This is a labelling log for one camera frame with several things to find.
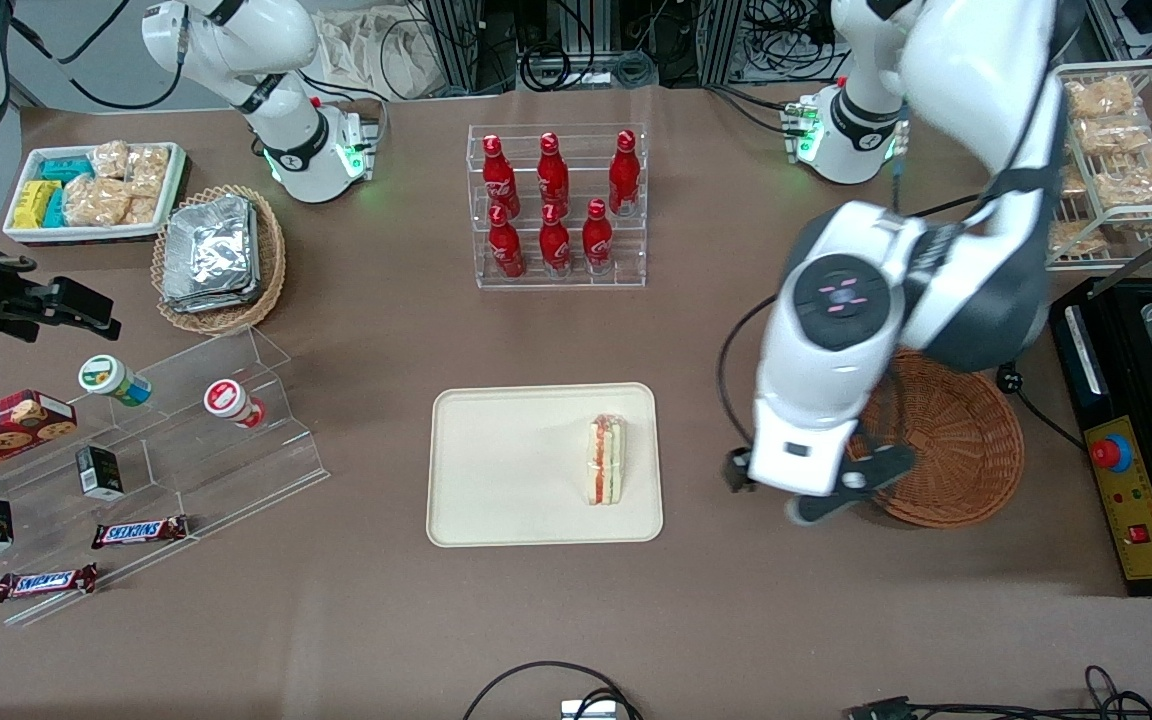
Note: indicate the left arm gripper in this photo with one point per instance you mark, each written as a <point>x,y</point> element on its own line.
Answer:
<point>734,475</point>

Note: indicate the triangle sandwich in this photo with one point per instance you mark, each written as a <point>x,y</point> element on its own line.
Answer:
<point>606,460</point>

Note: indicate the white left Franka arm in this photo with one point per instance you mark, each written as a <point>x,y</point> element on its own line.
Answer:
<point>976,60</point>

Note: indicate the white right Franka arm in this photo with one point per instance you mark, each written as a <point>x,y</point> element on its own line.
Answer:
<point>296,150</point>

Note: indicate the brown wicker basket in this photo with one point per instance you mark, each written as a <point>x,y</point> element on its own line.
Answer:
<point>956,450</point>

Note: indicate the light wicker basket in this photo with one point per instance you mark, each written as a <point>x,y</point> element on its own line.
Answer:
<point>271,260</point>

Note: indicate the cream plastic serving tray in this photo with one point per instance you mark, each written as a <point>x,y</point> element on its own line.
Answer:
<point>516,465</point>

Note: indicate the green sunflower lid cup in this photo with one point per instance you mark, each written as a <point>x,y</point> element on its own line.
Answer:
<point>104,375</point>

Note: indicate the white rectangular snack bin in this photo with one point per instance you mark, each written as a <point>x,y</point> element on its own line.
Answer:
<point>26,232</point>

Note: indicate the teal snack packet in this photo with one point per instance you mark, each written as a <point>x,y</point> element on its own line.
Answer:
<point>66,168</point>
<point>56,210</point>

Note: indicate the yellow snack packet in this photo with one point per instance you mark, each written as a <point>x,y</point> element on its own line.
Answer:
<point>34,203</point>

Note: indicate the red tartan cookie box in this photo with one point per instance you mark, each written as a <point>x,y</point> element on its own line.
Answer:
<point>1,430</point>

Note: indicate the clear bag of crackers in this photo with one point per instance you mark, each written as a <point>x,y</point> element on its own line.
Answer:
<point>109,158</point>
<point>143,210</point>
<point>96,200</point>
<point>149,170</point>

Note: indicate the small black barcode carton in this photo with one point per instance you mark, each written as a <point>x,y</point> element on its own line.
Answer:
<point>99,472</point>

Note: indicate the silver foil wrapped pack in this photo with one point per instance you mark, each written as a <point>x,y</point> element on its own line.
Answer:
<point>208,250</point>

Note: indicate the red strawberry lid cup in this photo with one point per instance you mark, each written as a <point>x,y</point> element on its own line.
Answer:
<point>226,398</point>

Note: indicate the clear acrylic stepped shelf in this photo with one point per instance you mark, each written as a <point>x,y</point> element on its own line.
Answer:
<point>216,470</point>

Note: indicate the Snickers chocolate bar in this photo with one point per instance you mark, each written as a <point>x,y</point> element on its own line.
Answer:
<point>141,532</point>
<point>46,582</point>

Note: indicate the black machine with yellow panel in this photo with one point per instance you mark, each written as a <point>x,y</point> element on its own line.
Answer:
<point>1081,400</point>

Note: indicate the red emergency stop button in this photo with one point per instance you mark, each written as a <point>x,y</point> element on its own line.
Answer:
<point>1112,452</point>

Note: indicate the red cola bottle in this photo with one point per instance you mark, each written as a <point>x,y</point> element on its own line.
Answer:
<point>597,242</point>
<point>506,250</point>
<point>553,178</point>
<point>624,178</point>
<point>555,248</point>
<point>499,180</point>

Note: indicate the clear acrylic bottle rack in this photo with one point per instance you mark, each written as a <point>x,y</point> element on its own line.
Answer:
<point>556,282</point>

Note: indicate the small grey device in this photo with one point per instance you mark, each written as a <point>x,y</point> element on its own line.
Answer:
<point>588,710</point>

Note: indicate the clear bag of pastries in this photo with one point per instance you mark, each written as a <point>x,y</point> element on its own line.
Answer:
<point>1136,178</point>
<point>1068,182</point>
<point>1074,237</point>
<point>1101,97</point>
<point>1116,135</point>

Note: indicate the beige plastic bag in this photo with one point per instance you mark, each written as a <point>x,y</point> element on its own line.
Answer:
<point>376,50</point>

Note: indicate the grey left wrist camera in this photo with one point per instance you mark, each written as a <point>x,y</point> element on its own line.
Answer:
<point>811,510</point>

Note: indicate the aluminium frame post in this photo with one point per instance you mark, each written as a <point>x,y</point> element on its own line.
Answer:
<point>466,45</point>
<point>721,40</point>

